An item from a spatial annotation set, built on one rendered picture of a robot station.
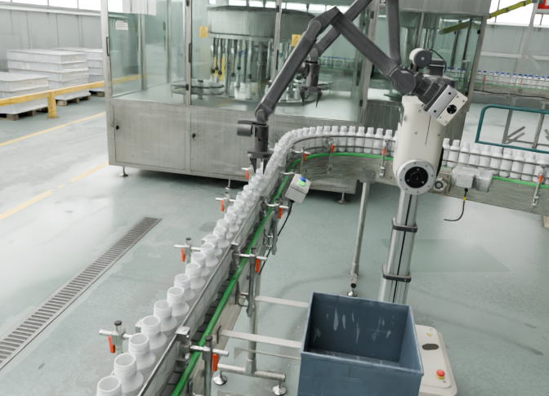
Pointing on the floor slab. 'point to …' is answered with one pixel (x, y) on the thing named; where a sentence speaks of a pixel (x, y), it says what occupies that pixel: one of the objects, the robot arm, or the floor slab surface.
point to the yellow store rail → (49, 96)
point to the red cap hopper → (531, 61)
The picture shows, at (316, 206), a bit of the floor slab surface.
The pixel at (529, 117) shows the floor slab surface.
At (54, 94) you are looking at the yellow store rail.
